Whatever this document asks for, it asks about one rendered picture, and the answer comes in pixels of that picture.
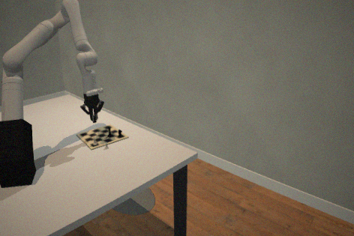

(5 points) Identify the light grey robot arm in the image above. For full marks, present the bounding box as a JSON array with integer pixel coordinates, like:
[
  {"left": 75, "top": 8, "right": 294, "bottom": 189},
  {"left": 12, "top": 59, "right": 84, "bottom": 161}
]
[{"left": 1, "top": 0, "right": 104, "bottom": 121}]

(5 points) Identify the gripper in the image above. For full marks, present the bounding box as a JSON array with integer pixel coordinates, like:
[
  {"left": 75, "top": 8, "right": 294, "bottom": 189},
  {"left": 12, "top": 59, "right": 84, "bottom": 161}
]
[{"left": 80, "top": 94, "right": 104, "bottom": 121}]

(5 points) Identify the chessboard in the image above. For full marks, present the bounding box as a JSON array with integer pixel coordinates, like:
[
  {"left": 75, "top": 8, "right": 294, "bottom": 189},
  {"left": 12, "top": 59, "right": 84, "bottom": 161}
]
[{"left": 77, "top": 124, "right": 129, "bottom": 150}]

